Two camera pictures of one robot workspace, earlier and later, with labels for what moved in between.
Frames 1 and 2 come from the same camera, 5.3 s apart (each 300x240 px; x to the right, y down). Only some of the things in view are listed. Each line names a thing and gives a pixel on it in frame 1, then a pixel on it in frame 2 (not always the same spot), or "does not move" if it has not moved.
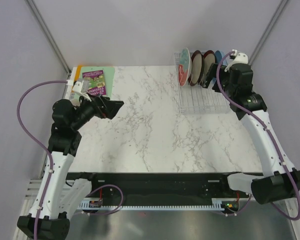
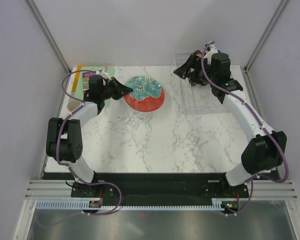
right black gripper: (212, 73) → (193, 62)
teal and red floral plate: (184, 67) → (148, 95)
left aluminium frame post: (46, 33) does not move
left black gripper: (111, 107) → (120, 89)
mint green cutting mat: (109, 74) does not move
